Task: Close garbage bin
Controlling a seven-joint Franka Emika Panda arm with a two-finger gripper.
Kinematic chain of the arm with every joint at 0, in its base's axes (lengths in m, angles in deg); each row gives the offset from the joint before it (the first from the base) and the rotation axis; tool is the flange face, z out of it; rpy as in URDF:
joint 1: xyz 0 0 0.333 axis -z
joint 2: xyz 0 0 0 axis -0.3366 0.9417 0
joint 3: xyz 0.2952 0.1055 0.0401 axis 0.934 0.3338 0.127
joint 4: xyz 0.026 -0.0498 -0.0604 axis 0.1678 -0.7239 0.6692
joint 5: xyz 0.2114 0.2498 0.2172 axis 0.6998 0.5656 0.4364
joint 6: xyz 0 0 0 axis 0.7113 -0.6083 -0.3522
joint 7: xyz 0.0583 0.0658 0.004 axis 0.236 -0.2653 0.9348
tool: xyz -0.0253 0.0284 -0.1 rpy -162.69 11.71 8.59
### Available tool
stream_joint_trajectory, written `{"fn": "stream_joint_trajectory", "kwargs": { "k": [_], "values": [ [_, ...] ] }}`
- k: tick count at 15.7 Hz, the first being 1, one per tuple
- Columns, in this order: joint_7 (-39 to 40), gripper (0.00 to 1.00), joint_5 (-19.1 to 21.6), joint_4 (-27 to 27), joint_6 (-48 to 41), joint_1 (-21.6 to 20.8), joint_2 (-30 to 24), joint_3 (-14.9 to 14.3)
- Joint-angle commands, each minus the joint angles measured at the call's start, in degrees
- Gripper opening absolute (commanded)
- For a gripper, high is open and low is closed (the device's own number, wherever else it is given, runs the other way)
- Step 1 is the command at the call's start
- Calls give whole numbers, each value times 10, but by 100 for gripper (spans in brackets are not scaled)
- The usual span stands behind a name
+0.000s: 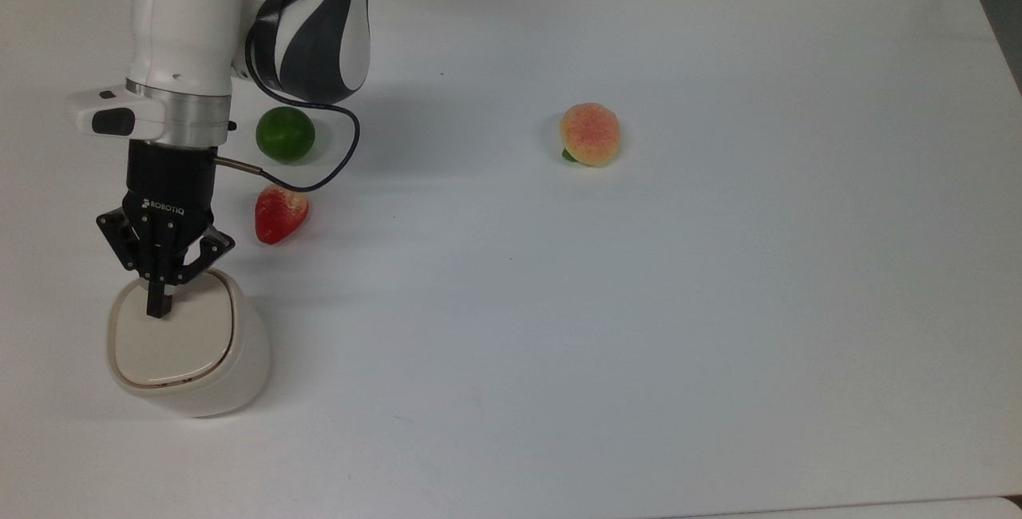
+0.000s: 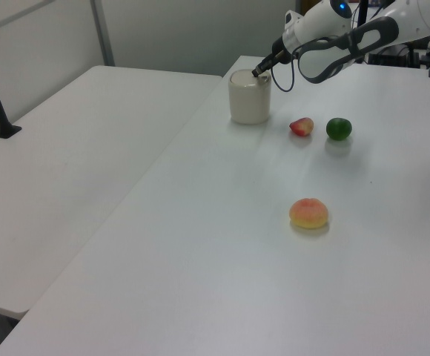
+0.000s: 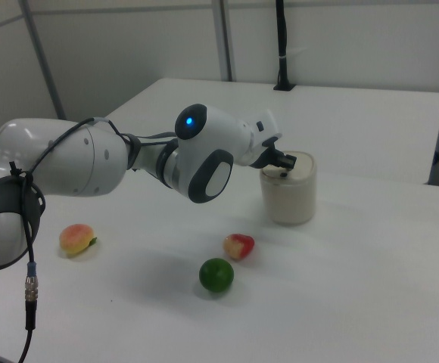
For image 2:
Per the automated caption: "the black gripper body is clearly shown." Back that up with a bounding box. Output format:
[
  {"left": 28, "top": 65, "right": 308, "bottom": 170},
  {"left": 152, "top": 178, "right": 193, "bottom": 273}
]
[{"left": 271, "top": 36, "right": 295, "bottom": 63}]

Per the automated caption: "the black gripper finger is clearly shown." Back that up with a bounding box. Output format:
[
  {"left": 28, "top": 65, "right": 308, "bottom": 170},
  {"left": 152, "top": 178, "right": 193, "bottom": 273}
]
[
  {"left": 251, "top": 54, "right": 277, "bottom": 74},
  {"left": 255, "top": 58, "right": 281, "bottom": 78}
]

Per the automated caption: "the cream swing bin lid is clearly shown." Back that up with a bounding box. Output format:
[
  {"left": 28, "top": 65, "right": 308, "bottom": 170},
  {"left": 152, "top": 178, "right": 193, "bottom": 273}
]
[{"left": 231, "top": 69, "right": 262, "bottom": 88}]

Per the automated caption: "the cream plastic garbage bin body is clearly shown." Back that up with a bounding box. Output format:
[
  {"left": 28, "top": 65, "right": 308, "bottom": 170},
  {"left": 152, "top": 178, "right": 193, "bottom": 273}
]
[{"left": 228, "top": 68, "right": 273, "bottom": 125}]

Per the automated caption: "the red strawberry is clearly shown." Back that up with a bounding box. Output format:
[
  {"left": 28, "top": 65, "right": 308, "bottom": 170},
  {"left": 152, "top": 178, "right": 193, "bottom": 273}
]
[{"left": 288, "top": 117, "right": 315, "bottom": 137}]

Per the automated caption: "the green lime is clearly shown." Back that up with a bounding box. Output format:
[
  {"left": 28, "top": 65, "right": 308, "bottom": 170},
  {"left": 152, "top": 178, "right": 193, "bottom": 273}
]
[{"left": 325, "top": 117, "right": 353, "bottom": 142}]

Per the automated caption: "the black equipment box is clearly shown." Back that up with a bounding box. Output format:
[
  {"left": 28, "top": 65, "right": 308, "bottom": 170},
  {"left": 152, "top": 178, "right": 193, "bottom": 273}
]
[{"left": 365, "top": 43, "right": 420, "bottom": 68}]

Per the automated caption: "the pink yellow peach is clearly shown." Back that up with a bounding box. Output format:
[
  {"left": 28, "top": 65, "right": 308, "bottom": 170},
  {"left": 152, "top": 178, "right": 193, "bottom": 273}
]
[{"left": 288, "top": 197, "right": 329, "bottom": 230}]

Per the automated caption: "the thin black cable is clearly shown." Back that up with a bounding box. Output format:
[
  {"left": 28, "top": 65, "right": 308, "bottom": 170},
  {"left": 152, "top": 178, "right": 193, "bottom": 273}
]
[{"left": 271, "top": 55, "right": 298, "bottom": 93}]

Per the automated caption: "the grey cable guide loop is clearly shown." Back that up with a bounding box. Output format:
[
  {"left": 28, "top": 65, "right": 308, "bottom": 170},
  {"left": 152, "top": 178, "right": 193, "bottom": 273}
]
[{"left": 295, "top": 16, "right": 400, "bottom": 85}]

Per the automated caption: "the grey partition frame post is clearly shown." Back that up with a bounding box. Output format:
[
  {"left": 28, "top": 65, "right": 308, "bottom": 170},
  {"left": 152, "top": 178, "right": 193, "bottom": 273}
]
[{"left": 90, "top": 0, "right": 116, "bottom": 68}]

